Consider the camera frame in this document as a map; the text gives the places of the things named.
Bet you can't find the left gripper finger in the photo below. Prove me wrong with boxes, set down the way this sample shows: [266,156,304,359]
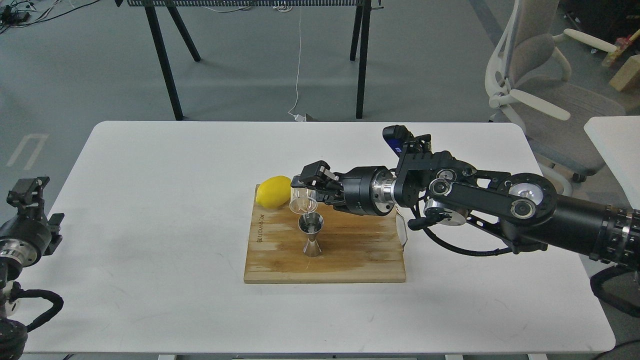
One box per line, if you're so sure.
[6,177,41,215]
[34,176,50,214]

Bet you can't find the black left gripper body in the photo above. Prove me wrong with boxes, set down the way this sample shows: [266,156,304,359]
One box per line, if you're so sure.
[0,213,65,265]

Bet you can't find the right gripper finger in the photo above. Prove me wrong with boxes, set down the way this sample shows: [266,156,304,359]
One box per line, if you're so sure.
[291,161,344,193]
[311,189,350,212]

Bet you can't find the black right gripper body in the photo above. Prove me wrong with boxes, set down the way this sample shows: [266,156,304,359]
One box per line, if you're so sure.
[330,166,394,216]

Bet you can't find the small clear glass beaker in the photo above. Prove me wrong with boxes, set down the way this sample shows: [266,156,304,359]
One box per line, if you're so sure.
[288,174,318,215]

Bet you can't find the steel double jigger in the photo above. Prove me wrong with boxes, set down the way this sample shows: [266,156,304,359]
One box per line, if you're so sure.
[298,212,324,257]

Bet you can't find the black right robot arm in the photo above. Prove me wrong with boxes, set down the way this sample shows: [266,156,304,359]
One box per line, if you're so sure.
[291,125,639,317]

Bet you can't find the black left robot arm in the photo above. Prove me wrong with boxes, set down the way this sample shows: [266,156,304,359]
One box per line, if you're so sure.
[0,176,65,360]

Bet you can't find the yellow lemon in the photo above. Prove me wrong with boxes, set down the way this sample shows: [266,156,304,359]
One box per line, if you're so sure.
[255,175,291,209]

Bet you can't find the wooden cutting board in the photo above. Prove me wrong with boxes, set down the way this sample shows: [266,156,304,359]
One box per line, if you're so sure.
[243,203,406,284]

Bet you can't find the white grey office chair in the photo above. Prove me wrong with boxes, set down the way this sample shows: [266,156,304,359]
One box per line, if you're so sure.
[484,0,626,183]

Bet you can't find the black trestle table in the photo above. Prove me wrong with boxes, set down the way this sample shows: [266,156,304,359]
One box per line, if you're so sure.
[115,0,384,121]

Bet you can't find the white side table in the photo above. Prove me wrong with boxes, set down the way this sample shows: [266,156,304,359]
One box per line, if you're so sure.
[583,115,640,210]

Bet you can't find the cardboard box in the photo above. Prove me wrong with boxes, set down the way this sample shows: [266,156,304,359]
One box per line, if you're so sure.
[609,54,640,92]

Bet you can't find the white power cable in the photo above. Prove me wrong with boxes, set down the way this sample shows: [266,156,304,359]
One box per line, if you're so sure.
[287,5,307,122]

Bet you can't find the black floor cables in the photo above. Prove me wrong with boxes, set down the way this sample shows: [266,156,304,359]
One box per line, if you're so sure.
[0,0,101,36]

